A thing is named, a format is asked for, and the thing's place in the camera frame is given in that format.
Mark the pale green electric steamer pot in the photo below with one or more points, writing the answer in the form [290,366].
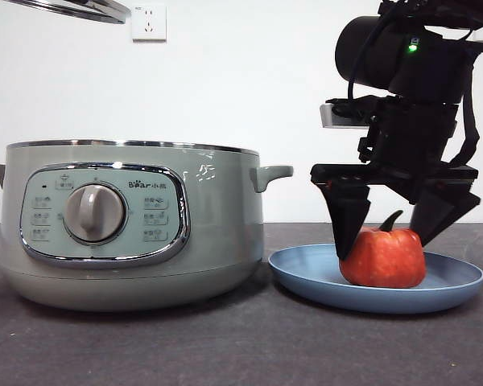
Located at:
[209,217]

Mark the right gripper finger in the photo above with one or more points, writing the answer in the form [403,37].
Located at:
[346,217]
[438,213]

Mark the orange pumpkin with green stem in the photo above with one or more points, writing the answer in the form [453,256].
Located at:
[382,261]

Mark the blue plate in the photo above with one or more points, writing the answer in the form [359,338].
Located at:
[306,273]

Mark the glass lid with green knob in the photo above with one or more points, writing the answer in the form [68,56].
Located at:
[84,10]

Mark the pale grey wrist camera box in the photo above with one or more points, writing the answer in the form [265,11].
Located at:
[332,118]

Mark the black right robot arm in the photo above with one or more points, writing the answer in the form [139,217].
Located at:
[426,68]

